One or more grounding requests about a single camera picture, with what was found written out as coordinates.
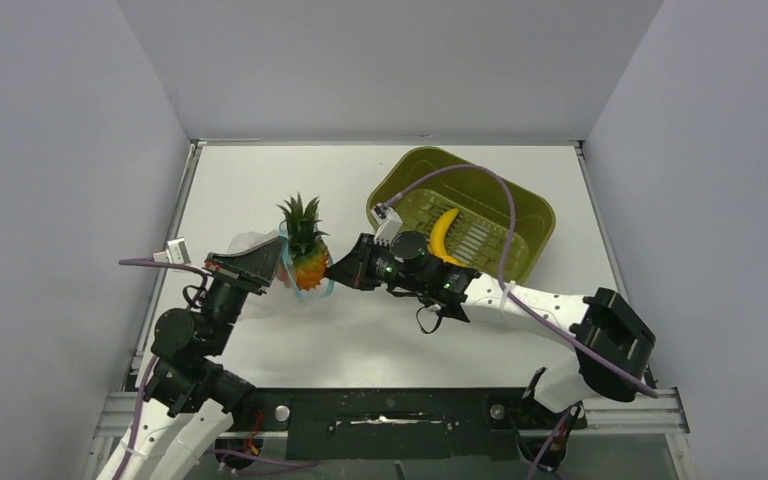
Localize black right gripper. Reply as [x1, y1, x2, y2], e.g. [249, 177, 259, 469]
[325, 234, 426, 295]

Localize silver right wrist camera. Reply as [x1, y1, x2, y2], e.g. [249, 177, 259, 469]
[371, 203, 403, 247]

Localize clear zip top bag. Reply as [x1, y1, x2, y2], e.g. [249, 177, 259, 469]
[227, 221, 335, 319]

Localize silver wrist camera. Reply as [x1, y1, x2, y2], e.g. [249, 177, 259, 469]
[371, 203, 403, 247]
[152, 238, 192, 265]

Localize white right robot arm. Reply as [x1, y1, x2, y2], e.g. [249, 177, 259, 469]
[326, 231, 657, 427]

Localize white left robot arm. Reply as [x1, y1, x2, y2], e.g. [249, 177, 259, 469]
[97, 231, 287, 479]

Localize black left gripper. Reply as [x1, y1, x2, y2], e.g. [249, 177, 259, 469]
[203, 235, 289, 354]

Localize yellow toy banana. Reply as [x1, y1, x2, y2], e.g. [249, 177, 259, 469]
[429, 208, 466, 267]

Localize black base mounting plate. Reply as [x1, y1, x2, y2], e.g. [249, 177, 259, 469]
[214, 387, 587, 461]

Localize orange toy pineapple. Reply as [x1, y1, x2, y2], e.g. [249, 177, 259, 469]
[277, 192, 330, 291]

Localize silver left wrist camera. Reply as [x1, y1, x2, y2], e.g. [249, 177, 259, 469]
[152, 238, 192, 265]

